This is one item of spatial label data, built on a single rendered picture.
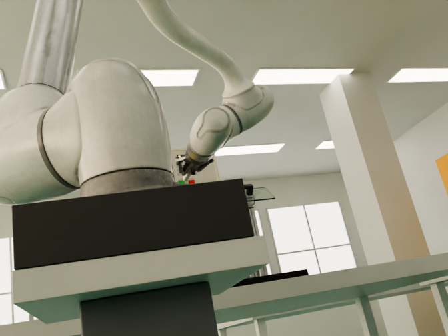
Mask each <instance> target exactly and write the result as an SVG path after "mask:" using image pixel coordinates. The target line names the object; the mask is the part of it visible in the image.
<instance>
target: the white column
mask: <svg viewBox="0 0 448 336"><path fill-rule="evenodd" d="M319 96H320V99H321V103H322V106H323V110H324V113H325V117H326V120H327V124H328V127H329V131H330V134H331V138H332V141H333V145H334V148H335V152H336V155H337V159H338V162H339V166H340V169H341V173H342V176H343V180H344V183H345V187H346V190H347V194H348V197H349V201H350V204H351V208H352V210H353V214H354V218H355V222H356V224H357V228H358V232H359V236H360V238H361V242H362V246H363V250H364V252H365V256H366V260H367V264H368V265H374V264H379V263H387V262H392V261H399V260H404V259H411V258H416V257H424V256H428V255H431V254H430V252H429V248H428V246H427V242H426V240H425V236H424V234H423V230H422V228H421V224H420V222H419V218H418V216H417V212H416V210H415V206H414V204H413V200H412V198H411V194H410V192H409V188H408V186H407V182H406V180H405V176H404V174H403V170H402V168H401V164H400V162H399V158H398V156H397V152H396V150H395V146H394V144H393V140H392V138H391V134H390V132H389V128H388V126H387V122H386V120H385V116H384V114H383V110H382V108H381V104H380V102H379V98H378V96H377V92H376V90H375V86H374V84H373V80H372V78H371V74H370V73H351V74H338V75H337V76H336V78H334V80H332V82H331V83H330V84H328V86H326V88H324V90H323V91H322V92H321V93H320V94H319ZM378 302H379V306H380V308H381V312H382V315H383V319H384V322H385V326H386V329H387V333H388V336H446V333H445V330H444V327H443V323H442V320H441V317H440V314H439V311H438V308H437V305H436V302H435V299H434V296H433V292H432V290H431V289H430V290H426V291H420V292H415V293H409V294H405V295H398V296H394V297H388V298H384V299H378Z"/></svg>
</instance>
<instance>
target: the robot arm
mask: <svg viewBox="0 0 448 336"><path fill-rule="evenodd" d="M137 2H138V4H139V5H140V7H141V8H142V10H143V12H144V13H145V14H146V16H147V18H148V19H149V20H150V22H151V23H152V24H153V25H154V27H155V28H156V29H157V30H158V31H159V32H160V33H161V34H163V35H164V36H165V37H166V38H168V39H169V40H170V41H172V42H174V43H175V44H176V45H178V46H180V47H181V48H183V49H184V50H186V51H188V52H190V53H191V54H193V55H194V56H196V57H198V58H199V59H201V60H202V61H204V62H206V63H207V64H209V65H210V66H212V67H213V68H215V69H216V70H217V71H218V72H219V73H220V74H221V76H222V78H223V80H224V83H225V90H224V92H223V94H222V96H223V102H222V105H221V106H220V107H212V108H209V109H206V110H205V111H204V112H202V113H201V114H200V115H199V116H198V118H197V119H196V120H195V122H194V124H193V126H192V129H191V133H190V138H189V141H188V143H187V150H186V154H184V155H183V157H178V156H176V157H175V160H176V165H178V167H179V173H182V176H183V181H187V180H188V179H189V177H190V176H191V175H195V172H196V171H197V172H200V171H202V170H203V169H204V168H205V167H206V166H208V164H210V163H212V162H214V159H213V156H214V154H215V153H216V152H217V151H218V150H220V149H222V148H223V147H224V146H226V144H228V143H229V142H230V141H231V140H233V139H234V138H236V136H238V135H240V134H242V133H244V132H246V131H248V130H250V129H252V128H253V127H254V126H256V125H257V124H259V123H260V122H261V121H262V120H264V118H266V116H268V114H270V112H271V110H272V108H273V106H274V96H273V93H272V92H271V90H270V89H269V88H268V87H266V86H264V85H260V84H254V82H252V81H249V80H248V79H246V78H245V76H244V74H243V73H242V71H241V70H240V68H239V66H238V65H237V64H236V62H235V61H234V60H233V59H232V58H231V57H230V56H229V55H228V54H226V52H224V51H223V50H222V49H220V48H218V46H216V45H215V44H213V43H212V42H210V41H209V40H208V39H206V38H205V37H204V36H202V35H201V34H199V33H198V32H196V30H194V29H192V28H191V27H190V26H188V25H187V24H186V23H184V22H183V21H182V20H180V18H178V16H176V14H175V13H174V12H173V10H172V9H171V8H170V6H169V4H168V1H167V0H137ZM82 6H83V0H37V2H36V5H35V10H34V14H33V19H32V22H31V28H30V31H29V36H28V40H27V45H26V48H25V54H24V57H23V62H22V66H21V71H20V74H19V80H18V83H17V88H16V89H12V90H10V91H8V92H6V93H5V94H4V95H2V96H1V98H0V204H1V205H20V204H26V203H37V202H42V201H46V200H50V199H54V198H56V197H60V196H63V195H66V194H68V193H71V192H73V191H76V190H78V189H80V192H81V197H88V196H94V195H105V194H111V193H122V192H128V191H138V190H145V189H156V188H162V187H172V186H179V185H190V184H179V182H175V180H174V177H173V169H172V160H171V146H170V140H169V132H168V128H167V122H166V119H165V114H164V111H163V106H162V104H161V101H160V98H159V96H158V94H157V92H156V90H155V88H154V86H153V84H152V83H151V82H150V80H149V79H148V78H147V77H146V76H145V75H144V74H143V72H142V71H141V70H140V69H139V68H138V67H137V66H136V65H135V64H134V63H132V62H130V61H128V60H125V59H119V58H103V59H98V60H95V61H93V62H91V63H90V64H88V65H86V66H84V67H82V68H81V69H80V70H79V71H78V72H77V74H76V75H75V76H74V78H72V72H73V64H74V59H75V51H76V46H77V38H78V33H79V24H80V20H81V12H82ZM71 78H72V80H71ZM183 161H184V162H185V164H184V165H183V167H182V164H183Z"/></svg>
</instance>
